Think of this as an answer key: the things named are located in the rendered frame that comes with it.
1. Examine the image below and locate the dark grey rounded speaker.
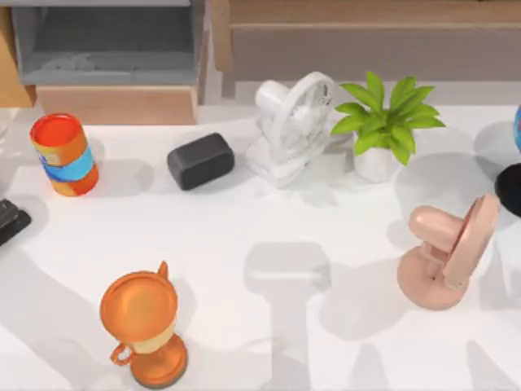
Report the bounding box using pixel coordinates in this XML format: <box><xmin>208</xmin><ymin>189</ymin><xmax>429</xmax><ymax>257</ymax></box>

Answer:
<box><xmin>166</xmin><ymin>132</ymin><xmax>236</xmax><ymax>191</ymax></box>

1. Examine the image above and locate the white desk fan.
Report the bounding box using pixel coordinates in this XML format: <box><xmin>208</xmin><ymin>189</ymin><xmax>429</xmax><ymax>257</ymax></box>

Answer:
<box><xmin>244</xmin><ymin>71</ymin><xmax>339</xmax><ymax>189</ymax></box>

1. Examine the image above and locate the green plant in white pot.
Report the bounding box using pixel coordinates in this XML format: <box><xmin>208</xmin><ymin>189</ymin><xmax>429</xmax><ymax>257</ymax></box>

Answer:
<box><xmin>329</xmin><ymin>71</ymin><xmax>447</xmax><ymax>183</ymax></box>

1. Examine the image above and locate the orange trophy cup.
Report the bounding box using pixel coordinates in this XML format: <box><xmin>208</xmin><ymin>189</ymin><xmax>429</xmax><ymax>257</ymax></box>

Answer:
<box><xmin>99</xmin><ymin>260</ymin><xmax>189</xmax><ymax>389</ymax></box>

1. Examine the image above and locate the pale wooden drawer front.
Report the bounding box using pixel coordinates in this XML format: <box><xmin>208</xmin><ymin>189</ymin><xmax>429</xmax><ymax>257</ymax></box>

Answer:
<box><xmin>35</xmin><ymin>84</ymin><xmax>200</xmax><ymax>126</ymax></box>

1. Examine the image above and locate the wooden cupboard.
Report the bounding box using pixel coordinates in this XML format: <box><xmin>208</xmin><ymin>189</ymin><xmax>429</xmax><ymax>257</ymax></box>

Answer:
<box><xmin>210</xmin><ymin>0</ymin><xmax>521</xmax><ymax>99</ymax></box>

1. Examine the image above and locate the pink desk fan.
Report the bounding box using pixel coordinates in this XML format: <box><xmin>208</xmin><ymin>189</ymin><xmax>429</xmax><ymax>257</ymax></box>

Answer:
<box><xmin>396</xmin><ymin>193</ymin><xmax>501</xmax><ymax>311</ymax></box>

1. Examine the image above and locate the orange and blue can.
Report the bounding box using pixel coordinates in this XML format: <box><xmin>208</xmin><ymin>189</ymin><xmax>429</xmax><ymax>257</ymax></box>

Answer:
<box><xmin>30</xmin><ymin>112</ymin><xmax>100</xmax><ymax>198</ymax></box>

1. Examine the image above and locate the pulled-out wooden drawer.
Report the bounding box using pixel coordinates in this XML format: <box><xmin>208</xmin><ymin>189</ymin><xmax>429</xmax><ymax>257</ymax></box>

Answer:
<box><xmin>11</xmin><ymin>0</ymin><xmax>204</xmax><ymax>125</ymax></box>

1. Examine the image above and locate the black round object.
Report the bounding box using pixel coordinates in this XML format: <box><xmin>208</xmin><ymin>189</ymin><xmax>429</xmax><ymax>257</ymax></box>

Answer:
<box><xmin>495</xmin><ymin>163</ymin><xmax>521</xmax><ymax>218</ymax></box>

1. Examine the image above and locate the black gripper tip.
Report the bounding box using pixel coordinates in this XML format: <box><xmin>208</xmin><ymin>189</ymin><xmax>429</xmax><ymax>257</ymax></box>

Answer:
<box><xmin>0</xmin><ymin>198</ymin><xmax>33</xmax><ymax>247</ymax></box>

